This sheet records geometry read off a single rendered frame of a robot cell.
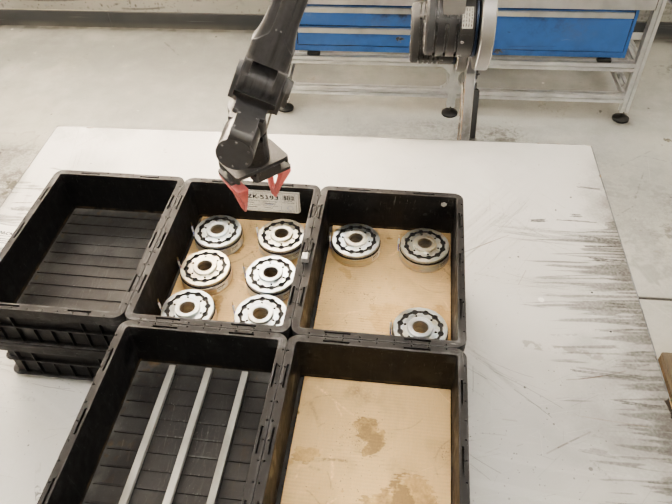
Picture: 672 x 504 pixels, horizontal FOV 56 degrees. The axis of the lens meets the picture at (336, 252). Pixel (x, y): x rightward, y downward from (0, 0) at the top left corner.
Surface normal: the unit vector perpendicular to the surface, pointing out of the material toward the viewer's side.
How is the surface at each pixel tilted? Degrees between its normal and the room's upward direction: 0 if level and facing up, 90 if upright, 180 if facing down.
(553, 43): 90
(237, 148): 91
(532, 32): 90
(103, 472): 0
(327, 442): 0
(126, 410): 0
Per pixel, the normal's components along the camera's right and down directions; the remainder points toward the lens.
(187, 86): -0.03, -0.70
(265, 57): -0.04, 0.61
